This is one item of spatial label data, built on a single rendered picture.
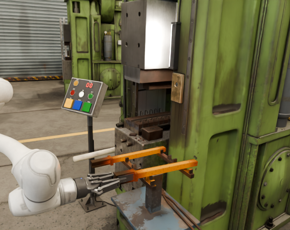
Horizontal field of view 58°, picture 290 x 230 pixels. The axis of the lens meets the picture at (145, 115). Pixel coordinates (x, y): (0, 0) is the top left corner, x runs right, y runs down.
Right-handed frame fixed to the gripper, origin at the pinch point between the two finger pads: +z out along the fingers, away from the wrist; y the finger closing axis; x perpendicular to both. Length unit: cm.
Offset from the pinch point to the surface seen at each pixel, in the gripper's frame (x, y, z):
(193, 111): 15, -26, 56
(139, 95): 11, -87, 54
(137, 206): -30.4, -16.8, 16.2
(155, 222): -30.3, -2.4, 18.4
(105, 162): -4.7, -23.7, 1.1
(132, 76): 29, -70, 38
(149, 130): -3, -49, 42
